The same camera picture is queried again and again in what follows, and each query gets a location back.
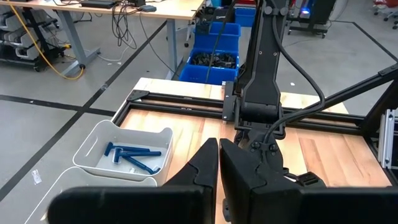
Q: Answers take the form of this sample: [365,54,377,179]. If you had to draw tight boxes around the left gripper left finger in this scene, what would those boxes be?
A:
[48,138,220,224]

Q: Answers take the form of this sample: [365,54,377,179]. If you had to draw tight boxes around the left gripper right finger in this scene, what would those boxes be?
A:
[220,139,398,224]

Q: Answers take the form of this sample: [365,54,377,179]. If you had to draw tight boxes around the blue plastic tote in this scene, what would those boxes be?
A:
[193,21,242,52]
[233,6,257,28]
[178,49,241,86]

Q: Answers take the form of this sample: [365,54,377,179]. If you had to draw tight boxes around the black parts pile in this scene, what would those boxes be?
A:
[190,52,238,69]

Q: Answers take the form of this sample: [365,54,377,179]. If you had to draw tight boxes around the white plastic storage bin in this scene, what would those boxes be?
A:
[72,119,174,183]
[23,166,159,224]

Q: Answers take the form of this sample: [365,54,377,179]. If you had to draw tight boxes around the black computer tower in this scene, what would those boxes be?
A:
[287,0,338,35]

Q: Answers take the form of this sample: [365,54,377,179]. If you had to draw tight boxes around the wood desk with grey legs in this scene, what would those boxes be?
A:
[0,0,206,82]

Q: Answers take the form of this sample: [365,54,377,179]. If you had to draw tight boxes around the black laptop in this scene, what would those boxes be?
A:
[80,0,118,9]

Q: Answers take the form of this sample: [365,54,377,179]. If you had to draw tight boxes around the black shelf with grey devices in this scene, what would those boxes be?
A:
[0,6,60,72]

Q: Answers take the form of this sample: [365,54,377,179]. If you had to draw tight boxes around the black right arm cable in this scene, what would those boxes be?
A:
[263,15,326,144]

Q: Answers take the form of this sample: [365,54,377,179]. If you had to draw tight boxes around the silver aluminium post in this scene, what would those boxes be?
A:
[377,108,397,169]

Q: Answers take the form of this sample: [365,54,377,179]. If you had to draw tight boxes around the hanging black desk cables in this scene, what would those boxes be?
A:
[110,4,139,50]

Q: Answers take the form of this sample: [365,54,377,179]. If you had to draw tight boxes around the yellow floor cable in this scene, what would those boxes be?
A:
[6,0,85,81]

